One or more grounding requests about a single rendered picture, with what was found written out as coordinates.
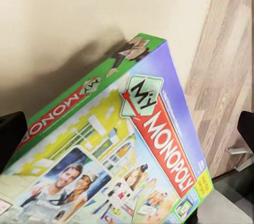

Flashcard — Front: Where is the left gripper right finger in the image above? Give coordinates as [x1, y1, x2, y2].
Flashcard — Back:
[237, 111, 254, 153]

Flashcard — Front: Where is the board game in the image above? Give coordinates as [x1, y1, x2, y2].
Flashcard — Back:
[0, 33, 213, 224]

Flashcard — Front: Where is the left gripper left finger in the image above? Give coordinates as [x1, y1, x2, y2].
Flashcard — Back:
[0, 111, 28, 174]

